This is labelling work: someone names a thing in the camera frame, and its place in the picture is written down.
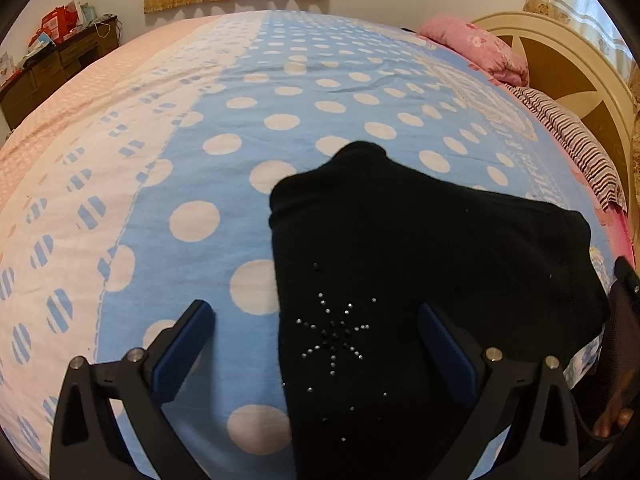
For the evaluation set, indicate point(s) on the red gift boxes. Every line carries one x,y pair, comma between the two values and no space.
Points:
55,22

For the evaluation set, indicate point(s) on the striped pillow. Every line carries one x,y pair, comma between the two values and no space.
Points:
575,145

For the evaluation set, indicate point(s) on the white card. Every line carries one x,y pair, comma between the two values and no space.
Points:
6,67

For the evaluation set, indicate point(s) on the cream wooden headboard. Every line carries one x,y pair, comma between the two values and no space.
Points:
555,30

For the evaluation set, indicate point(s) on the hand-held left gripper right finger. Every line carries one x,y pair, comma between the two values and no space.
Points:
447,355

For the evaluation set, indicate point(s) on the pale paper bags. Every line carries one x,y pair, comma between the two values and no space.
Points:
86,11

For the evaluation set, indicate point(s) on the black pants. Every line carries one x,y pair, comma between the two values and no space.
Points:
400,240

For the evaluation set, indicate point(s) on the person's right hand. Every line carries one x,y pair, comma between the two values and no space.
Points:
611,422

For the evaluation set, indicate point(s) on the brown wooden dresser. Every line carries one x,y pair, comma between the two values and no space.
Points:
50,75

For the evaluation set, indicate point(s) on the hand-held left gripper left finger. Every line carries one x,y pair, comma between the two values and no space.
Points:
180,355

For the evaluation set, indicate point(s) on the pink floral pillow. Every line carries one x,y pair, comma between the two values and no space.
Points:
475,47

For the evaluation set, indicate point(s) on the polka dot bedspread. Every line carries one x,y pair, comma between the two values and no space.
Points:
200,160

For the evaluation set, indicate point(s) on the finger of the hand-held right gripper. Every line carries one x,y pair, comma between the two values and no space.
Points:
629,282

